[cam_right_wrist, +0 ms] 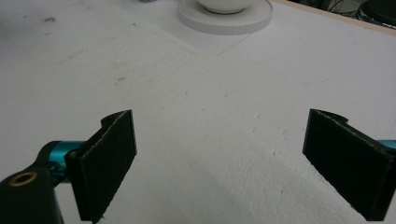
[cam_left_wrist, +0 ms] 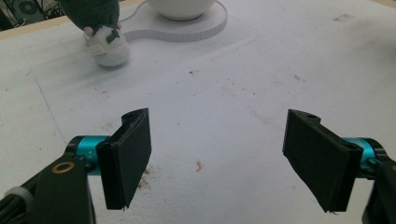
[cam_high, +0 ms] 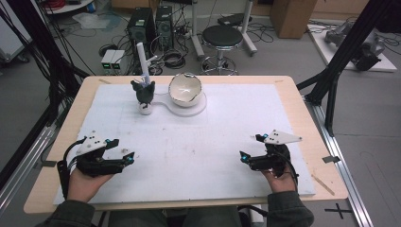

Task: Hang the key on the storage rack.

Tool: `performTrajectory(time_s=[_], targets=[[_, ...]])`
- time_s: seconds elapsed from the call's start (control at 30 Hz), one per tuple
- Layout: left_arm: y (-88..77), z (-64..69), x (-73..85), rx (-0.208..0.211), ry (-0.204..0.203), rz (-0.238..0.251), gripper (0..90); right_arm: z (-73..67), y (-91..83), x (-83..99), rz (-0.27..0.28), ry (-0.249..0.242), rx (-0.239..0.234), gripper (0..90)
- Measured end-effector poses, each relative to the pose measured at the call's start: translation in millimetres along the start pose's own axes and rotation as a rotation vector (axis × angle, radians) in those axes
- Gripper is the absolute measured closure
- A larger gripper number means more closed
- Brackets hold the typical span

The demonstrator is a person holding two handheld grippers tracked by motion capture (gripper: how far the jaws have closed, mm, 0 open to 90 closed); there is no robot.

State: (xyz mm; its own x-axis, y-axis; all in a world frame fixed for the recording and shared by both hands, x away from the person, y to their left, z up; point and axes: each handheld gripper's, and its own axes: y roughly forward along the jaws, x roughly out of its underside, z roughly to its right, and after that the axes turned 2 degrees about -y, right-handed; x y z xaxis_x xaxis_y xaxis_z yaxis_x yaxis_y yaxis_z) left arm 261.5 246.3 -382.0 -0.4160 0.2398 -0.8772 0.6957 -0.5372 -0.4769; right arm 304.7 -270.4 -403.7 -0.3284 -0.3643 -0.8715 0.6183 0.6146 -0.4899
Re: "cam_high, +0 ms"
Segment white stand with post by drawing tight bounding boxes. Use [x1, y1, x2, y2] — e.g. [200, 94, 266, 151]
[136, 42, 208, 118]

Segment large black computer tower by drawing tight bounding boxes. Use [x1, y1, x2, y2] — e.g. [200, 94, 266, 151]
[127, 7, 157, 54]

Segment coiled black cable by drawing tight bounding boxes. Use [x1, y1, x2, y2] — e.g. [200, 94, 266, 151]
[162, 48, 187, 70]

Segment black and white toy figure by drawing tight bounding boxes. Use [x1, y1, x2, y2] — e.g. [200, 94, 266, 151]
[130, 79, 156, 116]

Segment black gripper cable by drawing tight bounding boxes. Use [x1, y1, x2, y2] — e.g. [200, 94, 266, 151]
[56, 136, 88, 201]
[276, 149, 300, 192]

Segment white power supply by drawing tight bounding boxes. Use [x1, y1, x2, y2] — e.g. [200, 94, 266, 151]
[111, 49, 128, 72]
[100, 49, 117, 72]

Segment black round stool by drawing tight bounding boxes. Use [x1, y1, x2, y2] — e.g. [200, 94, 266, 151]
[200, 25, 244, 76]

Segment aluminium rail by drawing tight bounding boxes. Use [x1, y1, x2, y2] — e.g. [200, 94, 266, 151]
[304, 96, 375, 227]
[0, 126, 57, 218]

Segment white platform board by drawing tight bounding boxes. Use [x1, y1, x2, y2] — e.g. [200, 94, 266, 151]
[306, 23, 398, 73]

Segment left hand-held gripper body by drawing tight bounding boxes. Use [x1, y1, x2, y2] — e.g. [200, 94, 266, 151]
[75, 131, 126, 178]

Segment grey robot equipment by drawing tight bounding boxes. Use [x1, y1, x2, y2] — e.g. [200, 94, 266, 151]
[324, 21, 386, 72]

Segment person's left hand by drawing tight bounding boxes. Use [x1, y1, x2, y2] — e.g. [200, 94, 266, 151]
[67, 169, 114, 203]

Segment black metal frame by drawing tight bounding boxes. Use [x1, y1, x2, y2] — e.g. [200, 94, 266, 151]
[0, 0, 90, 190]
[296, 0, 401, 137]

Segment cardboard box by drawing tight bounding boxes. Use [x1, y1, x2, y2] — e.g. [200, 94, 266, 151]
[270, 0, 318, 40]

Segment white foam mat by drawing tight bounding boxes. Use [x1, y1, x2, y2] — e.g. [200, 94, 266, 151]
[52, 83, 317, 206]

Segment wooden stick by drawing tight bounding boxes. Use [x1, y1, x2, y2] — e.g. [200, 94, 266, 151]
[310, 174, 336, 197]

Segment small black computer tower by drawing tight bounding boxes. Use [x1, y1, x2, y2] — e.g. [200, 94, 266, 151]
[155, 5, 175, 51]

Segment wooden table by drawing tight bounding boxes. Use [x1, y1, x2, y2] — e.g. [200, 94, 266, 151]
[23, 75, 349, 216]

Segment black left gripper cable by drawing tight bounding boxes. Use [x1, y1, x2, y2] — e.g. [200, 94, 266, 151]
[56, 136, 88, 201]

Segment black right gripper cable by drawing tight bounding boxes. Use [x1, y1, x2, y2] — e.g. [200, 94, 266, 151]
[276, 149, 300, 192]

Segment person's right hand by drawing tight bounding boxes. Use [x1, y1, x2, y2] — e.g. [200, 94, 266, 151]
[263, 168, 298, 194]

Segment person's legs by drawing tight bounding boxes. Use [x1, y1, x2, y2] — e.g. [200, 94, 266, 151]
[108, 206, 242, 227]

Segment white desk leg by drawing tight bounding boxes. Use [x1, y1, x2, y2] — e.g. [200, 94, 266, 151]
[240, 0, 258, 57]
[188, 0, 206, 61]

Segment white eggshell bowl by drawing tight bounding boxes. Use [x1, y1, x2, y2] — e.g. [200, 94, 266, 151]
[167, 72, 203, 108]

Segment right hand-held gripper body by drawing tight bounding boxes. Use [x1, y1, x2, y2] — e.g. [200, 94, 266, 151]
[249, 129, 303, 178]

